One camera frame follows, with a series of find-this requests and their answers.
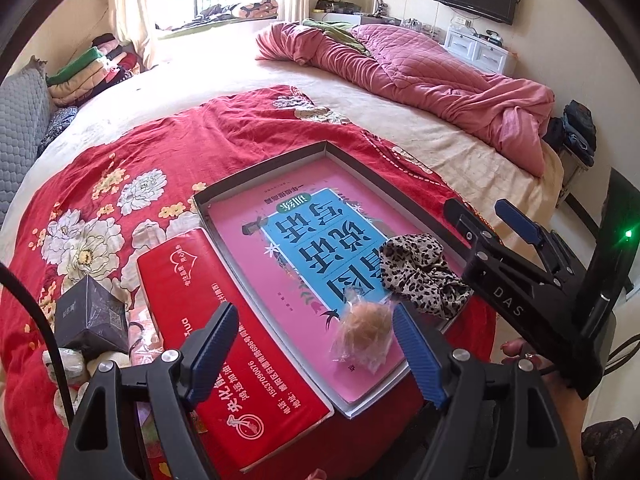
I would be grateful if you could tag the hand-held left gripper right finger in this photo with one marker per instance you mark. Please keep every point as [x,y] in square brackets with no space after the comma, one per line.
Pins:
[416,355]

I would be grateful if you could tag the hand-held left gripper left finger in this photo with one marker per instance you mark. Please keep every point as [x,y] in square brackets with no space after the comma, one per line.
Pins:
[215,342]

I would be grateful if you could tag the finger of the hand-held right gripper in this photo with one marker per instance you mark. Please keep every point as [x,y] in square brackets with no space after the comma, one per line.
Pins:
[492,280]
[517,220]

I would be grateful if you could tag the beige fluffy ball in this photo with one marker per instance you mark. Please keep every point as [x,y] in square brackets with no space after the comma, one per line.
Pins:
[362,325]

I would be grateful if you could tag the leopard print scrunchie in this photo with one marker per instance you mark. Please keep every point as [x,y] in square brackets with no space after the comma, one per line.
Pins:
[415,270]

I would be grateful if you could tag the shallow cardboard box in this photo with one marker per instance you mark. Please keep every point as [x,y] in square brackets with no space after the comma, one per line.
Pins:
[272,171]

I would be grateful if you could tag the person's right forearm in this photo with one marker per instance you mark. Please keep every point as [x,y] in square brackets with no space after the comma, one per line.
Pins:
[570,420]

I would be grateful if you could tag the person's right hand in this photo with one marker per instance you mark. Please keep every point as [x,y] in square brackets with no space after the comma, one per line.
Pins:
[522,357]

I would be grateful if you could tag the red tissue packet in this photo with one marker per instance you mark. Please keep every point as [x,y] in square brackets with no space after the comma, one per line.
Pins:
[260,385]

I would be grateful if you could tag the pile of dark clothes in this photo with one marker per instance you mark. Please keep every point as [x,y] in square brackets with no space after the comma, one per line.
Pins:
[577,125]

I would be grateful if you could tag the small black box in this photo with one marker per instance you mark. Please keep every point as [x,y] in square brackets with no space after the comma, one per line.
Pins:
[95,315]

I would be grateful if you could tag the pink and blue book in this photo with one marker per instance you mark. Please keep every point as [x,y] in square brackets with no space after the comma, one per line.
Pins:
[300,240]

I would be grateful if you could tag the bed with cream sheet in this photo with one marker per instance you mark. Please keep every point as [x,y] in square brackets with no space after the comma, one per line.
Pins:
[400,125]

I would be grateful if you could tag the dark patterned cloth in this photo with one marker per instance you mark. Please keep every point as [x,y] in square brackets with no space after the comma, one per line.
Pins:
[612,445]

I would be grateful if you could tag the white drawer cabinet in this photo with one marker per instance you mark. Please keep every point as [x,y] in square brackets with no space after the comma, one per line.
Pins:
[480,50]

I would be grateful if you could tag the pink quilt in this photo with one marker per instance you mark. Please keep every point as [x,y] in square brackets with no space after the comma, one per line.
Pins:
[425,65]

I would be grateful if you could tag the red floral blanket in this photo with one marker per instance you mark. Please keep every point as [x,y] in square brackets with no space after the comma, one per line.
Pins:
[125,145]

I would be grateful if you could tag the green cloth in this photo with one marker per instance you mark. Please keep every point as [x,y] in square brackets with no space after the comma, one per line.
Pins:
[335,32]

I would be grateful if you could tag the blue patterned pillow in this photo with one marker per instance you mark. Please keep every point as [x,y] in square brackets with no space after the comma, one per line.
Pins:
[60,120]

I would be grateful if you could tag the white vanity table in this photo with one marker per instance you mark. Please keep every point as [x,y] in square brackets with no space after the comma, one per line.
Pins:
[320,12]

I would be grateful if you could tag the grey quilted headboard cover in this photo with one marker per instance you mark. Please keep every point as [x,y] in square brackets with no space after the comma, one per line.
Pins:
[20,130]

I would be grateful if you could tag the stack of folded clothes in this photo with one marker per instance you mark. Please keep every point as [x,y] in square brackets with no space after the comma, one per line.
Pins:
[85,67]

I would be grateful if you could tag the folded floral bedding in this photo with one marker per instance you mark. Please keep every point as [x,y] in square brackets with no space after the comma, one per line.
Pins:
[250,7]

